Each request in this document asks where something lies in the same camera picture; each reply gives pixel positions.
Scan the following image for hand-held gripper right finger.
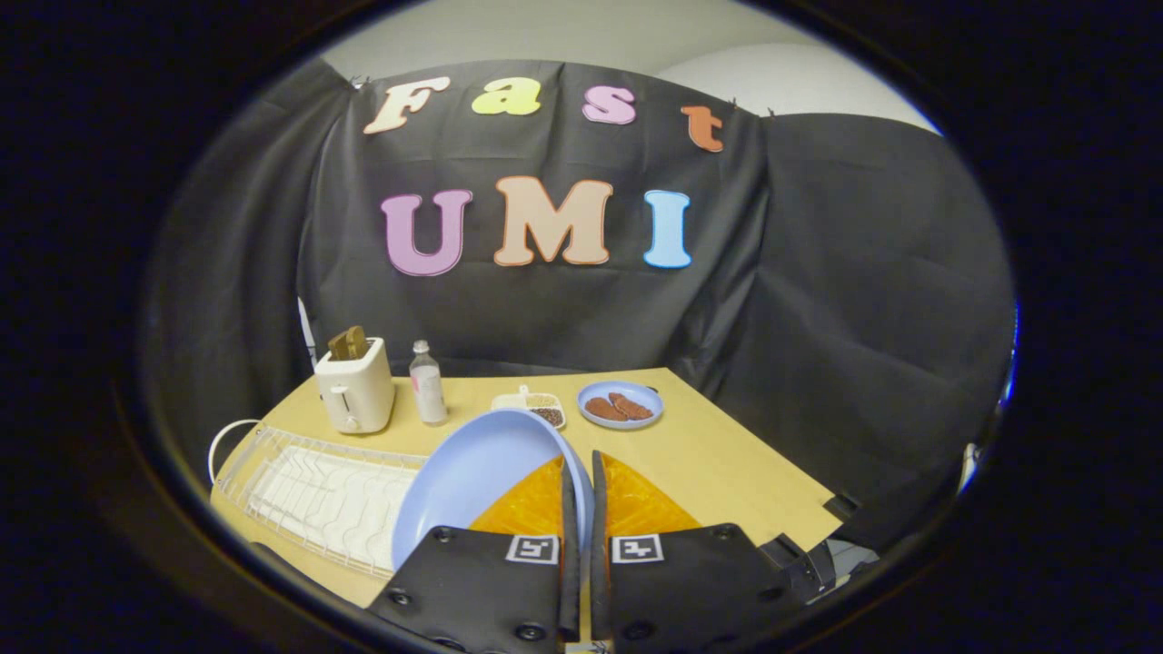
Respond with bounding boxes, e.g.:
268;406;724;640
590;450;810;654

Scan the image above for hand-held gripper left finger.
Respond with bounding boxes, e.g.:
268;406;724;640
367;456;582;654

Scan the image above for large light blue plate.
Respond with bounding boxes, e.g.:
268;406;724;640
392;408;597;572

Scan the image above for small white basket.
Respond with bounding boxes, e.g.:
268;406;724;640
491;385;567;431

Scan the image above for white wire dish rack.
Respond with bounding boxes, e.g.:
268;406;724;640
215;424;430;580

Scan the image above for small blue plate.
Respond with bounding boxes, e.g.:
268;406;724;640
577;380;665;431

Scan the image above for clear bottle with pink label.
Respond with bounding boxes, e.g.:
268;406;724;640
409;340;449;427

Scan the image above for cream toaster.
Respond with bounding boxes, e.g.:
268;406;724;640
313;337;397;435

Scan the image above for brown toast slice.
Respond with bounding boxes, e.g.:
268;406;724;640
327;325;370;362

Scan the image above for black backdrop cloth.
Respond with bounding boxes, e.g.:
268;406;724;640
138;58;1017;553

